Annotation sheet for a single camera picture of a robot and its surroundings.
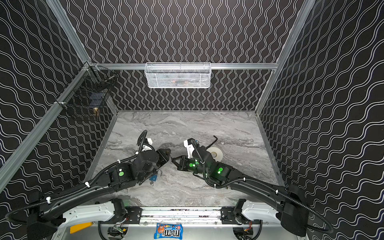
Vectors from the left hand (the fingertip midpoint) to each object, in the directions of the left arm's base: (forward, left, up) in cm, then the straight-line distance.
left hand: (175, 152), depth 68 cm
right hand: (-2, +2, -4) cm, 5 cm away
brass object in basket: (+23, +46, +5) cm, 52 cm away
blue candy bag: (-27, +2, -24) cm, 36 cm away
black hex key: (+24, -20, -26) cm, 40 cm away
